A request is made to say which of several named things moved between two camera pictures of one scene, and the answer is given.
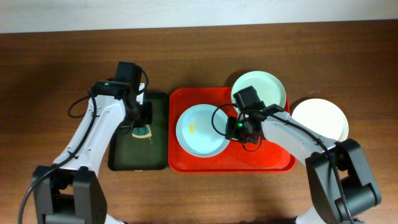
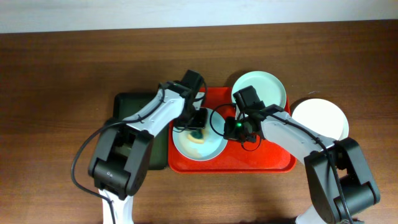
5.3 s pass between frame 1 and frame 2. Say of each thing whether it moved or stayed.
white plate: stayed
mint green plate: stayed
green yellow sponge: moved
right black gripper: stayed
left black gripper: moved
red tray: stayed
